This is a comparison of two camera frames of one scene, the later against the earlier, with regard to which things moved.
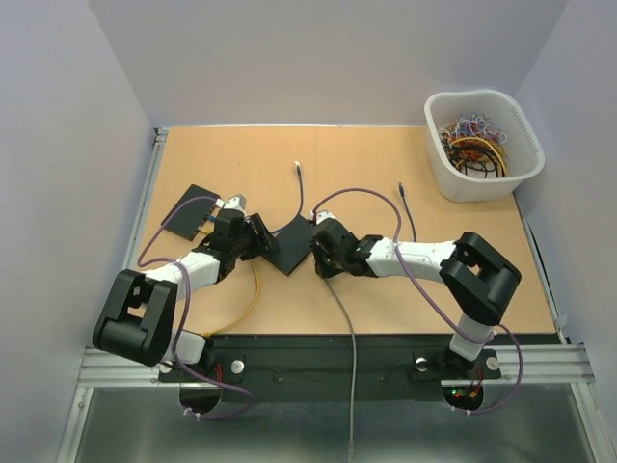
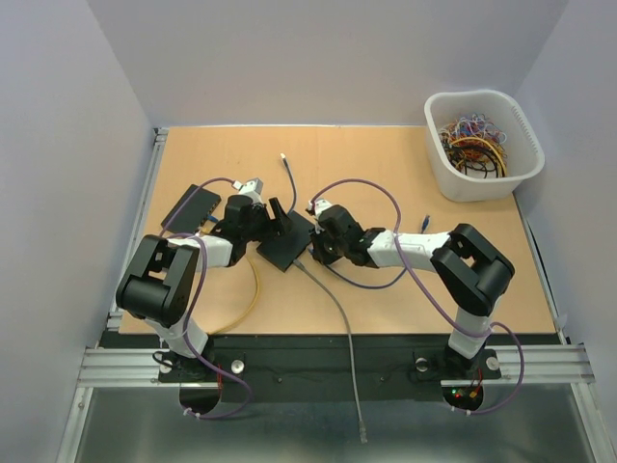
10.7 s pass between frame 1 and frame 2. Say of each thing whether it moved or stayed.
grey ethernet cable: moved
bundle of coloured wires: stayed
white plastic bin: stayed
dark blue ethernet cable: moved
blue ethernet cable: moved
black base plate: stayed
